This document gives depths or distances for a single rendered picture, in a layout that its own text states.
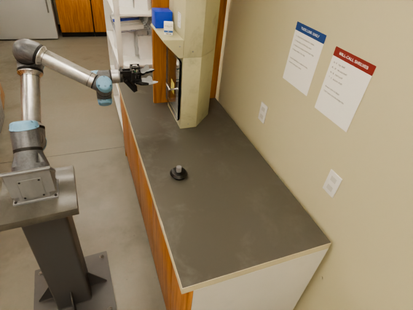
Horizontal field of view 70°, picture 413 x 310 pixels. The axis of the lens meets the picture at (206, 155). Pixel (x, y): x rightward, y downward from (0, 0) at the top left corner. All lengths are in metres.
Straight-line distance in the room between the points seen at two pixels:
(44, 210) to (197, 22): 1.19
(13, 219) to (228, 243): 0.93
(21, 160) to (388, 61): 1.46
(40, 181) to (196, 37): 1.06
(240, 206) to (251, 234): 0.17
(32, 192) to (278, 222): 1.12
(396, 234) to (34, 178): 1.45
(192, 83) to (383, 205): 1.18
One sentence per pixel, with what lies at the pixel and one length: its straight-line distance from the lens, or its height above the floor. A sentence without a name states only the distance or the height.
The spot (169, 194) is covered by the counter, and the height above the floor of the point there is 0.94.
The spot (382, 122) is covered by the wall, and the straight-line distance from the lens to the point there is 1.21.
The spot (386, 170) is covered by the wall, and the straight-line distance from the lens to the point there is 1.23.
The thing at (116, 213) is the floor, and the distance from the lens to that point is 2.69.
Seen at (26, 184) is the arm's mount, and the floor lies 1.05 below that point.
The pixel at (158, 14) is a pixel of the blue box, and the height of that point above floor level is 1.59.
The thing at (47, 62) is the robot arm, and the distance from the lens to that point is 1.64.
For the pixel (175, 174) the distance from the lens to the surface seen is 1.55.
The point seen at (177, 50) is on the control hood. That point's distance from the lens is 1.72.
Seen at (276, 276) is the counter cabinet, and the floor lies 0.79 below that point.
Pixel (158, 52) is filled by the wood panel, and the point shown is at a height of 1.31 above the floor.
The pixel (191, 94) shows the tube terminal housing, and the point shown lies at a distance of 1.85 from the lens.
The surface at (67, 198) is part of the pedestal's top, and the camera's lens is 1.55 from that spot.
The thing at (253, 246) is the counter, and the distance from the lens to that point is 1.35.
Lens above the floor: 2.01
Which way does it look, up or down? 38 degrees down
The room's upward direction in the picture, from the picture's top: 7 degrees clockwise
